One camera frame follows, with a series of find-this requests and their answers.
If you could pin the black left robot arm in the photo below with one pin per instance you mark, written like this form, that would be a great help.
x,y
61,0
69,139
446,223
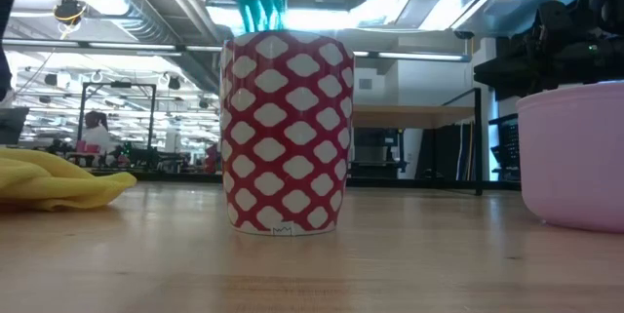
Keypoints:
x,y
9,20

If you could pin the yellow cloth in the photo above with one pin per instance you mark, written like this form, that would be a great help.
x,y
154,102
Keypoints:
x,y
53,181

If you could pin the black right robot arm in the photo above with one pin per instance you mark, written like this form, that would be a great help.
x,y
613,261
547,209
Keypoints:
x,y
560,54

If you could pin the black perforated panel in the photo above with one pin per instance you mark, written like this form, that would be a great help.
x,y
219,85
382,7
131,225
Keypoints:
x,y
509,144

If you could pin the pink plastic bowl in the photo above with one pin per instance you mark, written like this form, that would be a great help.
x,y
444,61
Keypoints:
x,y
575,157

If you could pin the wooden shelf black metal frame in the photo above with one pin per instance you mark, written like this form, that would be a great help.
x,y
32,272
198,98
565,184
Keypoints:
x,y
409,116

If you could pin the black metal background frame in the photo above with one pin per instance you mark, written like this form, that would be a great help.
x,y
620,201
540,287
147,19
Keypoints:
x,y
117,86

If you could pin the red white patterned cup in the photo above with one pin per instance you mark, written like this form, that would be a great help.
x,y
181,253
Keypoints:
x,y
287,132

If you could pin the wall security camera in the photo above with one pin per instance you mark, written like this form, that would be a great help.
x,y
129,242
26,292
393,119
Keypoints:
x,y
463,34

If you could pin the person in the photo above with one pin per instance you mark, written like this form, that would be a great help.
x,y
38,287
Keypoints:
x,y
97,135

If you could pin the dark monitor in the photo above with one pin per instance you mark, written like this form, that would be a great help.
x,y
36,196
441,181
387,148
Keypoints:
x,y
12,125

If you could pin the black ceiling dome camera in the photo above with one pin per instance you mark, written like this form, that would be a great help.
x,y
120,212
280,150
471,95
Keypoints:
x,y
69,11

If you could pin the teal blue patterned cup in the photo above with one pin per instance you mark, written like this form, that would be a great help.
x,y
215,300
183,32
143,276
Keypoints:
x,y
263,6

